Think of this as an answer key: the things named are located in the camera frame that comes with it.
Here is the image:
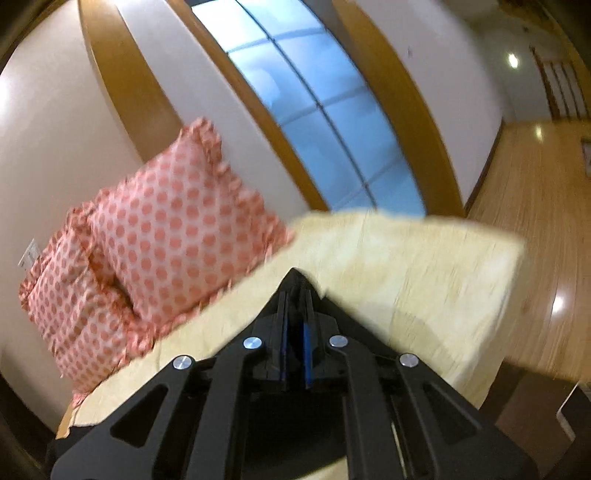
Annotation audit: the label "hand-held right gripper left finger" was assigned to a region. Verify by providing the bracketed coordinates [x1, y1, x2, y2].
[50, 270, 299, 480]

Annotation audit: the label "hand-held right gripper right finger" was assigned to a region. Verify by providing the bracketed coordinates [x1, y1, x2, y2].
[299, 272, 532, 480]

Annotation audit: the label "bed with yellow floral sheet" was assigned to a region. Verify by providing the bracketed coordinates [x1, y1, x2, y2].
[55, 210, 529, 480]

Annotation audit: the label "pink polka dot pillow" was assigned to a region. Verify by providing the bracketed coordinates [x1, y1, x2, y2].
[18, 203, 153, 395]
[87, 117, 296, 326]

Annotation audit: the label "dark wooden cabinet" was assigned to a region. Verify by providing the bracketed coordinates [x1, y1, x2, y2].
[480, 360, 591, 480]

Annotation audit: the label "blue glass window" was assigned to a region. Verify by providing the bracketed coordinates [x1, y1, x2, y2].
[191, 0, 426, 215]

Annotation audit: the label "wooden door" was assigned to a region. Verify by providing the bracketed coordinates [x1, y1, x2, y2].
[530, 45, 588, 123]

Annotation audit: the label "white wall outlet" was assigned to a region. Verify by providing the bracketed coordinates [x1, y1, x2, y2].
[17, 239, 41, 269]

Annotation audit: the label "wooden window frame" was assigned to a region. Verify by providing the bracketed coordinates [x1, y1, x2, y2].
[166, 0, 465, 219]

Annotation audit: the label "curved wooden wall trim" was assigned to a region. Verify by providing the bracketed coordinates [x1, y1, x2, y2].
[78, 0, 183, 162]

